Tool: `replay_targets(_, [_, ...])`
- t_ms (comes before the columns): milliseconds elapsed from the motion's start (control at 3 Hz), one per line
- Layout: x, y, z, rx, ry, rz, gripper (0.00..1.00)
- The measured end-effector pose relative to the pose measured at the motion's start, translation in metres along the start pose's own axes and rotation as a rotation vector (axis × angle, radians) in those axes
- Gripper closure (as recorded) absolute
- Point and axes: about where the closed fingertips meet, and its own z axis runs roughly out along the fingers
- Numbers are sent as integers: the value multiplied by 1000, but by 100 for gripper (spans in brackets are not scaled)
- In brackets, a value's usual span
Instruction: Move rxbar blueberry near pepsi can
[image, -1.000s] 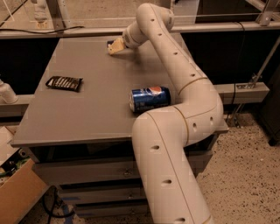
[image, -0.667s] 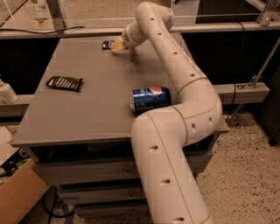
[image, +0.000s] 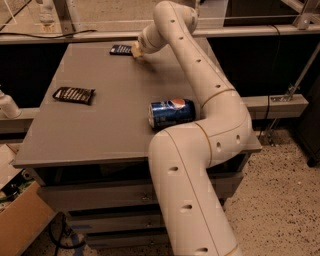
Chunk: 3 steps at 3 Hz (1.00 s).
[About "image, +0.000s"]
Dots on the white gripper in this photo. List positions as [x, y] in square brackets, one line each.
[143, 44]

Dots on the blue rxbar blueberry wrapper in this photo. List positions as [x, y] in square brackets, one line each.
[121, 50]

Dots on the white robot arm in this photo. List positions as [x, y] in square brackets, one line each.
[180, 155]

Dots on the blue pepsi can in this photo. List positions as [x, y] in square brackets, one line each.
[172, 112]

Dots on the black rxbar chocolate wrapper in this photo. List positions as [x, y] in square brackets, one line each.
[74, 95]

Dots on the grey drawer cabinet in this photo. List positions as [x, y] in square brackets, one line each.
[91, 161]

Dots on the white pipe fitting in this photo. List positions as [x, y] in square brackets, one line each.
[8, 106]

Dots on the cardboard box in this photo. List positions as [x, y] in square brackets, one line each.
[22, 220]

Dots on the metal frame rail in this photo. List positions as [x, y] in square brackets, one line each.
[46, 21]

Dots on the black cable loop floor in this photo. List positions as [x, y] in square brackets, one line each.
[62, 236]

